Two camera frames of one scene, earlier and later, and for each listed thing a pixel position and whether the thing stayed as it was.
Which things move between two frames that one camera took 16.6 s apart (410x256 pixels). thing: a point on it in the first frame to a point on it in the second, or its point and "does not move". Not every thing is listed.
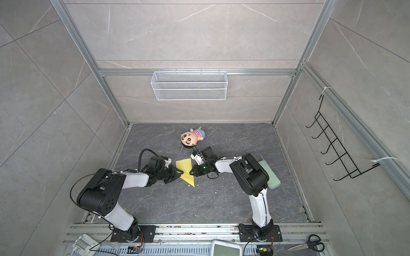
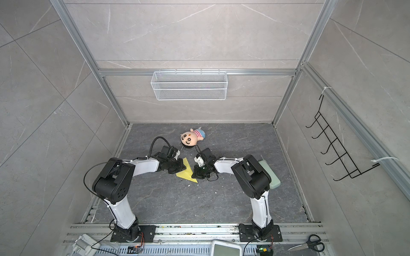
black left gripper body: (169, 174) to (175, 166)
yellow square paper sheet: (186, 166) does not move
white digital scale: (222, 248) does not move
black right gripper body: (202, 169) does not move
